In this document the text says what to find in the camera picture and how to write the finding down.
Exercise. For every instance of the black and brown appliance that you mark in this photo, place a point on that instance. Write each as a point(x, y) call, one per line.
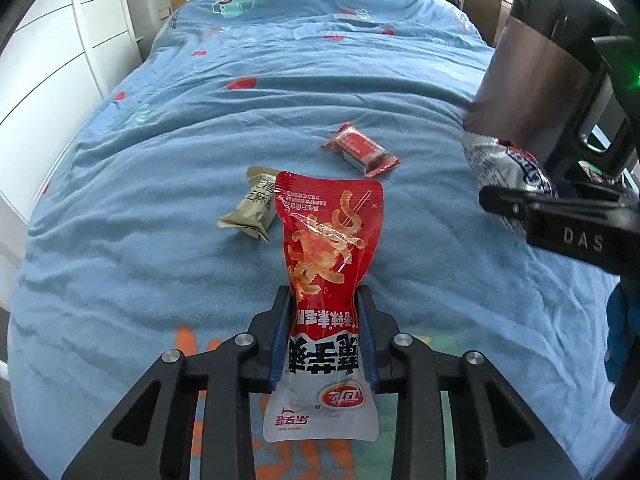
point(540, 60)

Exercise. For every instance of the wooden dresser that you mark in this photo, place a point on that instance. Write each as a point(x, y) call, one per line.
point(487, 15)

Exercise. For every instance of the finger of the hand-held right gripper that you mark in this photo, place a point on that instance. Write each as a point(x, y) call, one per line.
point(627, 160)
point(575, 230)

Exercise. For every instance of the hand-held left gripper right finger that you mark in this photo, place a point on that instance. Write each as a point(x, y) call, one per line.
point(364, 345)

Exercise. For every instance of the person's right hand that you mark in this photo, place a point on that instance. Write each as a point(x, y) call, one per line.
point(617, 330)

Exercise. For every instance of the white and purple snack bag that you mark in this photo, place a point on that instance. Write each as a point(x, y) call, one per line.
point(500, 170)

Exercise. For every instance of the olive green snack packet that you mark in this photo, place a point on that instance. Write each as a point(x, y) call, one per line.
point(250, 210)

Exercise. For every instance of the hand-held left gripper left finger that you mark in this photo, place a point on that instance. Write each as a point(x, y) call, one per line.
point(280, 340)

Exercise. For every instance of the wall socket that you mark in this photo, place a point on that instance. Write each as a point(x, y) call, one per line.
point(164, 12)

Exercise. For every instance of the red and white snack pouch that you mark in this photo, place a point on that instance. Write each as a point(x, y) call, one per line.
point(325, 240)

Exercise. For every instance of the white wardrobe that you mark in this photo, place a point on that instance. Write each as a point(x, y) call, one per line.
point(60, 60)

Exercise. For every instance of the small red snack packet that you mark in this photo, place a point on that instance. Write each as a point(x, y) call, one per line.
point(360, 149)

